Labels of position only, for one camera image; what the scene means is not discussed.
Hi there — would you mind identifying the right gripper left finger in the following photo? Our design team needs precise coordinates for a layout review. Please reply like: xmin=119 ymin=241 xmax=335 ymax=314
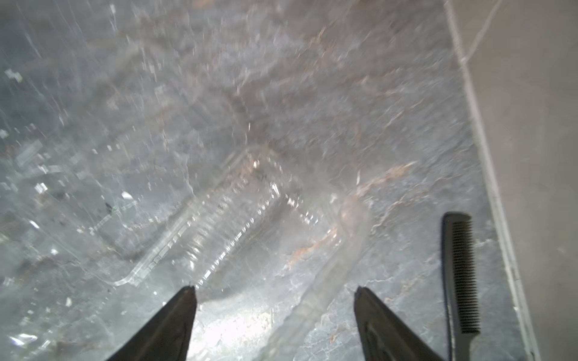
xmin=108 ymin=286 xmax=197 ymax=361

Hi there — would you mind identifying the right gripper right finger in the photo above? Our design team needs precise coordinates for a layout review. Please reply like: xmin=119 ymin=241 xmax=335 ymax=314
xmin=354 ymin=287 xmax=441 ymax=361

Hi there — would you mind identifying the clear clamshell container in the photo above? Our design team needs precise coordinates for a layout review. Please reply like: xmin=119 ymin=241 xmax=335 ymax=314
xmin=74 ymin=147 xmax=371 ymax=360

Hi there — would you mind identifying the black comb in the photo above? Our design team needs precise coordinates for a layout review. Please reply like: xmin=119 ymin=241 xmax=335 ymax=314
xmin=442 ymin=212 xmax=481 ymax=360

